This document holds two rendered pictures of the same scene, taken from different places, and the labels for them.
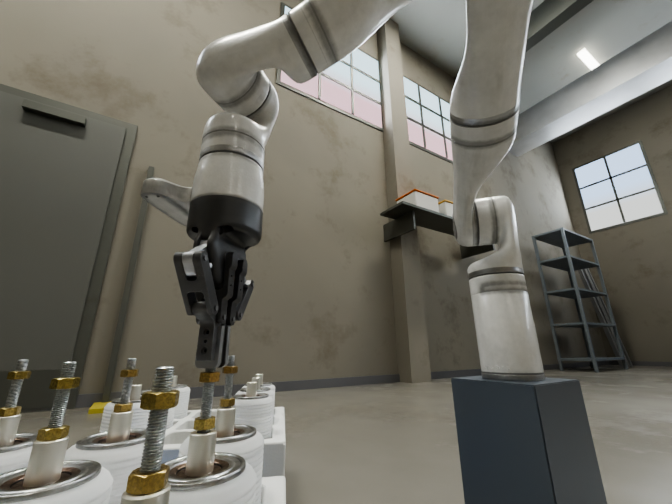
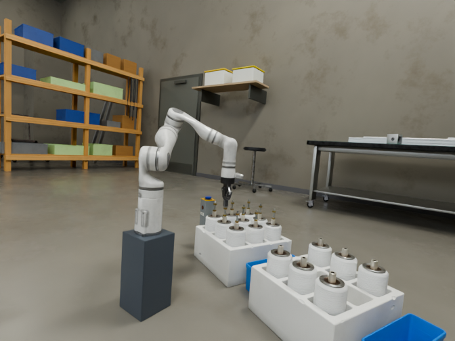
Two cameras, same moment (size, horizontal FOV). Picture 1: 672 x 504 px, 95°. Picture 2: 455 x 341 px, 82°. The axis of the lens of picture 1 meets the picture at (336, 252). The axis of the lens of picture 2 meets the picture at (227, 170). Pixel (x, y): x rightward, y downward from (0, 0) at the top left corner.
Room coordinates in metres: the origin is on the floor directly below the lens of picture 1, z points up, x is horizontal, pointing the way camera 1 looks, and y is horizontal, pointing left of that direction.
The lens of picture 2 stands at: (1.57, -0.40, 0.64)
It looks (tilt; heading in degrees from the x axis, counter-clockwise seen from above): 5 degrees down; 158
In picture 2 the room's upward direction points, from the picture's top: 4 degrees clockwise
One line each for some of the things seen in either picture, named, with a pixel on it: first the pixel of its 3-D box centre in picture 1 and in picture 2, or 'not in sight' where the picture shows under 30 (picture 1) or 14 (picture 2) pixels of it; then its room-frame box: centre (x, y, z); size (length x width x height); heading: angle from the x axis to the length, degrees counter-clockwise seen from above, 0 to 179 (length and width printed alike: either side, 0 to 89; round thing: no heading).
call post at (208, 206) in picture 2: not in sight; (206, 223); (0.01, 0.11, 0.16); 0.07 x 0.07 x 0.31; 9
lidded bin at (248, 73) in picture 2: not in sight; (248, 77); (-2.48, 1.47, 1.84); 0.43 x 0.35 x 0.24; 32
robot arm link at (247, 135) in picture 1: (242, 119); (229, 152); (0.32, 0.12, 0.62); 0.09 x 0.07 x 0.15; 160
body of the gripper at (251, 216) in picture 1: (224, 245); (227, 184); (0.31, 0.12, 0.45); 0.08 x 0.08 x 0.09
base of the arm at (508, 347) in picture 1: (503, 326); (149, 210); (0.56, -0.29, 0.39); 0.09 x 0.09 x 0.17; 32
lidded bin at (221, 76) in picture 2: not in sight; (220, 80); (-2.97, 1.16, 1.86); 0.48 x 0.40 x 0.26; 32
